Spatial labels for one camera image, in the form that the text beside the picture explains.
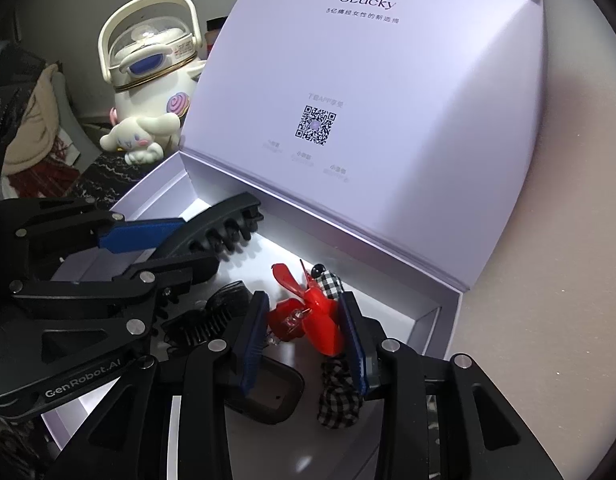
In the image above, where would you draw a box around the grey earbud case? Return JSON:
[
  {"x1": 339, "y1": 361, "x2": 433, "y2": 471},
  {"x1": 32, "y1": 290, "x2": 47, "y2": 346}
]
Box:
[{"x1": 223, "y1": 355, "x2": 306, "y2": 426}]

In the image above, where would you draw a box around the beige cloth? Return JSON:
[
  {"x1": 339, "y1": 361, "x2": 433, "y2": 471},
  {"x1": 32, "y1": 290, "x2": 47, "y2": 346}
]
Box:
[{"x1": 0, "y1": 62, "x2": 82, "y2": 202}]

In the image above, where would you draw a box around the white cartoon dog kettle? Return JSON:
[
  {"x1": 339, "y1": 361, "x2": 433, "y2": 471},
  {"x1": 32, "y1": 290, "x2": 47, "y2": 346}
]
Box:
[{"x1": 98, "y1": 0, "x2": 209, "y2": 166}]

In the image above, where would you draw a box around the red and checked hair bow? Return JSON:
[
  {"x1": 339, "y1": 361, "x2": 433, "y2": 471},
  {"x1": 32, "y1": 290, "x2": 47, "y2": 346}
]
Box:
[{"x1": 267, "y1": 259, "x2": 366, "y2": 431}]

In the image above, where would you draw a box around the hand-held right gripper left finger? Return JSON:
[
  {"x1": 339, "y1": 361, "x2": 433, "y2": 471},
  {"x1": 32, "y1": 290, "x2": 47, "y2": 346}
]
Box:
[{"x1": 38, "y1": 290, "x2": 271, "y2": 480}]

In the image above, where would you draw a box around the lavender gift box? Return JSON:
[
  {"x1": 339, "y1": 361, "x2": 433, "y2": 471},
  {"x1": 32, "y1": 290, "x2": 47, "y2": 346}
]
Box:
[{"x1": 40, "y1": 0, "x2": 554, "y2": 480}]

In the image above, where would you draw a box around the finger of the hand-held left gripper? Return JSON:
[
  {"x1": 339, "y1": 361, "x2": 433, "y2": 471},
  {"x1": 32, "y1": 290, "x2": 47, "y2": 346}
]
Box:
[
  {"x1": 2, "y1": 198, "x2": 185, "y2": 272},
  {"x1": 10, "y1": 254, "x2": 222, "y2": 319}
]

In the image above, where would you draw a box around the white foam sheet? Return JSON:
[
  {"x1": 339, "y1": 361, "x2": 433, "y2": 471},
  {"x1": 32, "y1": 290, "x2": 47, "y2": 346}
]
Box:
[{"x1": 448, "y1": 0, "x2": 616, "y2": 480}]

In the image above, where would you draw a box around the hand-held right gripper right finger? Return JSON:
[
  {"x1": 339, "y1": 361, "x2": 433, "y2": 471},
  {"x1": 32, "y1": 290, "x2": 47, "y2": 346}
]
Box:
[{"x1": 337, "y1": 291, "x2": 564, "y2": 480}]

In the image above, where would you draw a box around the large black hair claw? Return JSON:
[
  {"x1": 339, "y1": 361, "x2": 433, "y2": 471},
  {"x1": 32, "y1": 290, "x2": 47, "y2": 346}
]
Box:
[{"x1": 155, "y1": 191, "x2": 265, "y2": 261}]

